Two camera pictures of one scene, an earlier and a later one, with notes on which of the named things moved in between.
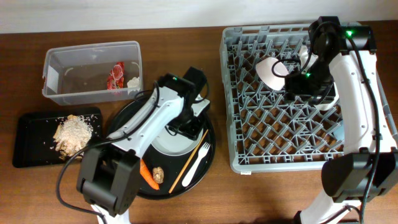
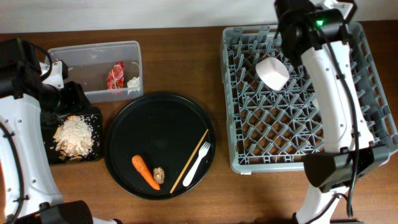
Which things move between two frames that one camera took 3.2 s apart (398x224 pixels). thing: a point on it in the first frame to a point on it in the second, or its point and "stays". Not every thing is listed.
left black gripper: (194, 132) to (79, 101)
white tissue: (134, 83) stays
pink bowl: (264, 70) stays
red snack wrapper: (115, 79) stays
